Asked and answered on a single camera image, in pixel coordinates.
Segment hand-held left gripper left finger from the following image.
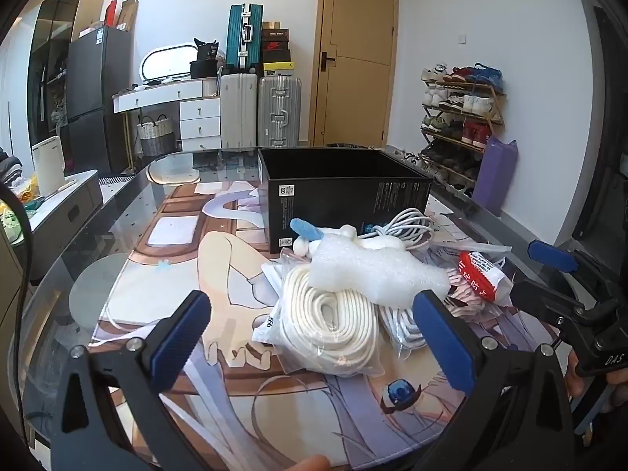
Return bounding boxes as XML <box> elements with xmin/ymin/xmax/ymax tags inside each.
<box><xmin>49</xmin><ymin>290</ymin><xmax>221</xmax><ymax>471</ymax></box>

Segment collection of racked shoes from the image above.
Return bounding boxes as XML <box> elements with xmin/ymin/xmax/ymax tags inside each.
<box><xmin>421</xmin><ymin>62</ymin><xmax>504</xmax><ymax>190</ymax></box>

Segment bagged white rope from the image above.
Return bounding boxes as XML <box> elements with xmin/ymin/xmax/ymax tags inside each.
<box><xmin>252</xmin><ymin>250</ymin><xmax>386</xmax><ymax>378</ymax></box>

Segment grey low cabinet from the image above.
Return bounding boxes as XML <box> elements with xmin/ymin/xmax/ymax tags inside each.
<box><xmin>15</xmin><ymin>169</ymin><xmax>104</xmax><ymax>285</ymax></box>

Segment white cable bundle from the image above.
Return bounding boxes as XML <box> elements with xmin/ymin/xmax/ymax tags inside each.
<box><xmin>289</xmin><ymin>207</ymin><xmax>440</xmax><ymax>261</ymax></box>

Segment bagged pink striped laces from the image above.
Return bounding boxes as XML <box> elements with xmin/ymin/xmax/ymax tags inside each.
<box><xmin>442</xmin><ymin>279</ymin><xmax>497</xmax><ymax>323</ymax></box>

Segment wooden door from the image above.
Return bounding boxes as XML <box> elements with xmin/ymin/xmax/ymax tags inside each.
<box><xmin>311</xmin><ymin>0</ymin><xmax>398</xmax><ymax>149</ymax></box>

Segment oval mirror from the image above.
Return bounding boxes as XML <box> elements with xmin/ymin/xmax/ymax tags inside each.
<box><xmin>140</xmin><ymin>42</ymin><xmax>199</xmax><ymax>84</ymax></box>

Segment white electric kettle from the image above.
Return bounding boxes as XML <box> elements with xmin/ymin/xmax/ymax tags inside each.
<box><xmin>32</xmin><ymin>137</ymin><xmax>66</xmax><ymax>196</ymax></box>

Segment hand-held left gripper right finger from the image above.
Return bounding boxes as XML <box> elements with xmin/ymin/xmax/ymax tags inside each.
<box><xmin>411</xmin><ymin>289</ymin><xmax>575</xmax><ymax>471</ymax></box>

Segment printed desk mat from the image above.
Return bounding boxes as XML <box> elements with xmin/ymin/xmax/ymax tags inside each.
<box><xmin>91</xmin><ymin>177</ymin><xmax>560</xmax><ymax>467</ymax></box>

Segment bagged striped white laces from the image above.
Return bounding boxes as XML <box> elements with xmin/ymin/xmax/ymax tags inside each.
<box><xmin>380</xmin><ymin>275</ymin><xmax>491</xmax><ymax>350</ymax></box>

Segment green plastic bag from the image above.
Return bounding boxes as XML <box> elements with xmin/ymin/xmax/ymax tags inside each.
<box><xmin>0</xmin><ymin>208</ymin><xmax>25</xmax><ymax>243</ymax></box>

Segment woven basket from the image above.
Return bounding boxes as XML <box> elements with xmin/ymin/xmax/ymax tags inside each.
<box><xmin>136</xmin><ymin>114</ymin><xmax>176</xmax><ymax>157</ymax></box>

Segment white vanity desk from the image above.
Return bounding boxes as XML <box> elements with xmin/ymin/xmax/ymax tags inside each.
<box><xmin>113</xmin><ymin>78</ymin><xmax>221</xmax><ymax>150</ymax></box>

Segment white suitcase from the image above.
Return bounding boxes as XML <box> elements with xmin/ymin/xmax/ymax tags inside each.
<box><xmin>220</xmin><ymin>73</ymin><xmax>259</xmax><ymax>150</ymax></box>

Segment teal suitcase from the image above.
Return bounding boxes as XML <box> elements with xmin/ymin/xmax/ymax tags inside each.
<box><xmin>226</xmin><ymin>4</ymin><xmax>265</xmax><ymax>75</ymax></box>

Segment person's right hand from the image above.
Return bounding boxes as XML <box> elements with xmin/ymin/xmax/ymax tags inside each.
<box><xmin>563</xmin><ymin>360</ymin><xmax>620</xmax><ymax>415</ymax></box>

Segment wooden shoe rack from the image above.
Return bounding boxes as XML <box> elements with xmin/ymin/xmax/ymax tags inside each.
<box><xmin>419</xmin><ymin>61</ymin><xmax>506</xmax><ymax>192</ymax></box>

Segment white foam piece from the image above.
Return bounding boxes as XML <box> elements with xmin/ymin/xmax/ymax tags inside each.
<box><xmin>308</xmin><ymin>238</ymin><xmax>451</xmax><ymax>311</ymax></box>

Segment red black shoe box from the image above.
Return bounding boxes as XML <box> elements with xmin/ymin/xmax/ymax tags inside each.
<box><xmin>262</xmin><ymin>40</ymin><xmax>292</xmax><ymax>64</ymax></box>

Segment white printed plastic packet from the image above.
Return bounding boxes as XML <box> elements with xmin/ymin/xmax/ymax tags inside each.
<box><xmin>434</xmin><ymin>221</ymin><xmax>511</xmax><ymax>262</ymax></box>

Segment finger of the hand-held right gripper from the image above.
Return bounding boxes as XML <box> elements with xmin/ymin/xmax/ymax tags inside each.
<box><xmin>528</xmin><ymin>239</ymin><xmax>609</xmax><ymax>285</ymax></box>
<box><xmin>510</xmin><ymin>279</ymin><xmax>597</xmax><ymax>327</ymax></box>

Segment black cardboard box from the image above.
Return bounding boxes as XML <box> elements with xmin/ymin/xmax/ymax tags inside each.
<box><xmin>257</xmin><ymin>147</ymin><xmax>433</xmax><ymax>255</ymax></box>

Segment silver suitcase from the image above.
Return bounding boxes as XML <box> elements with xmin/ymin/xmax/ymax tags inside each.
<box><xmin>257</xmin><ymin>76</ymin><xmax>302</xmax><ymax>149</ymax></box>

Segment person's left hand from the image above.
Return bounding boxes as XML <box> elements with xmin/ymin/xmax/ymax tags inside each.
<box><xmin>287</xmin><ymin>454</ymin><xmax>333</xmax><ymax>471</ymax></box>

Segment red white packet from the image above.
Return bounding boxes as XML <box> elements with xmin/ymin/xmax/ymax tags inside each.
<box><xmin>456</xmin><ymin>250</ymin><xmax>514</xmax><ymax>305</ymax></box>

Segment black refrigerator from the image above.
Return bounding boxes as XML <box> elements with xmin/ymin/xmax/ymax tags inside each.
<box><xmin>66</xmin><ymin>27</ymin><xmax>133</xmax><ymax>175</ymax></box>

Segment black gift bag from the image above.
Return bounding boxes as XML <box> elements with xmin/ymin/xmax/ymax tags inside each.
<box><xmin>193</xmin><ymin>38</ymin><xmax>220</xmax><ymax>62</ymax></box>

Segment group of loose sneakers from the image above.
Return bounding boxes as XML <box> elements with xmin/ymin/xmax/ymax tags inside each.
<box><xmin>365</xmin><ymin>144</ymin><xmax>435</xmax><ymax>177</ymax></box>

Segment flat cardboard box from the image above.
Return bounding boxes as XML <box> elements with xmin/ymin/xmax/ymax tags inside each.
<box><xmin>117</xmin><ymin>0</ymin><xmax>141</xmax><ymax>33</ymax></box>

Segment purple bag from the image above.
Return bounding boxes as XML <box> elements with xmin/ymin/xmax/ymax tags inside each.
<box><xmin>472</xmin><ymin>135</ymin><xmax>519</xmax><ymax>217</ymax></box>

